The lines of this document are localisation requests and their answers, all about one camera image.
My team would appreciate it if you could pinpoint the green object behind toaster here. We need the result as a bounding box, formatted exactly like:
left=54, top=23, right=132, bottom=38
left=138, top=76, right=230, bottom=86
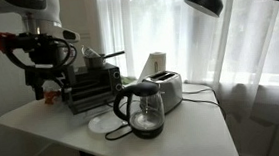
left=120, top=74, right=138, bottom=87

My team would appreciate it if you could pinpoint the black toaster oven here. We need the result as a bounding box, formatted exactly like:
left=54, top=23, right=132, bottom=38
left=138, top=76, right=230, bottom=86
left=62, top=61, right=127, bottom=116

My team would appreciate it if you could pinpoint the silver two-slot toaster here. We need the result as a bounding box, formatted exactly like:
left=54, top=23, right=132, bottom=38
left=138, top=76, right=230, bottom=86
left=141, top=69, right=185, bottom=117

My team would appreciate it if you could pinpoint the black toaster power cable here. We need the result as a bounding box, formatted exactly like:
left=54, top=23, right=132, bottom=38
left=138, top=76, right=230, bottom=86
left=181, top=85, right=228, bottom=123

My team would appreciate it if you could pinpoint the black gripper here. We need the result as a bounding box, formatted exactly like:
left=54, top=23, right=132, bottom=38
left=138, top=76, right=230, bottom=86
left=21, top=32, right=79, bottom=106

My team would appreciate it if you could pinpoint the white round plate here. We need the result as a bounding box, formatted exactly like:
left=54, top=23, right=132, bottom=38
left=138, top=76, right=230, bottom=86
left=86, top=110, right=130, bottom=136

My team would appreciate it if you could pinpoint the white paper towel roll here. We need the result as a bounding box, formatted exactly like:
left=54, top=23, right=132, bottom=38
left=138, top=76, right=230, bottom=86
left=135, top=51, right=170, bottom=84

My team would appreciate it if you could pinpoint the white item in pot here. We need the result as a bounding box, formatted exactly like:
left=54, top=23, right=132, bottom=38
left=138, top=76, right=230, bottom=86
left=81, top=44, right=102, bottom=59

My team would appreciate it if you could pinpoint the black kettle power cable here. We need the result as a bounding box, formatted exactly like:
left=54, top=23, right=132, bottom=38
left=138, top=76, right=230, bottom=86
left=103, top=123, right=134, bottom=142

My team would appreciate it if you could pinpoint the grey pot with black handle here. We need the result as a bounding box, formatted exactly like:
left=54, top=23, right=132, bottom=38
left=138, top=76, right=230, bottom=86
left=82, top=50, right=127, bottom=71

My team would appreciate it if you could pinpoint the white sheer curtain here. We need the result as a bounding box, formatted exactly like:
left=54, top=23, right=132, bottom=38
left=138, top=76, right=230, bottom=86
left=95, top=0, right=279, bottom=156

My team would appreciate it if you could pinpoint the small orange object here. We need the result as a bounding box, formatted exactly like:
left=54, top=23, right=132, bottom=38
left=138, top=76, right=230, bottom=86
left=43, top=88, right=63, bottom=105

